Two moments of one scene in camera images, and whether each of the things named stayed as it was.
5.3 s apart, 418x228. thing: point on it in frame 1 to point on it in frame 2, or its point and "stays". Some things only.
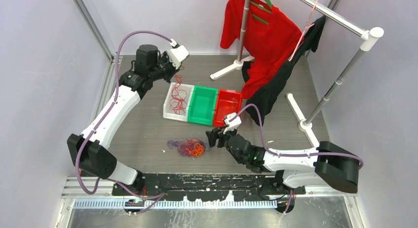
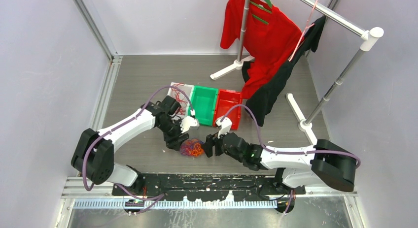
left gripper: [174, 71] to [174, 141]
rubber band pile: [192, 147] stays
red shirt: [271, 38] stays
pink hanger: [306, 27] stays
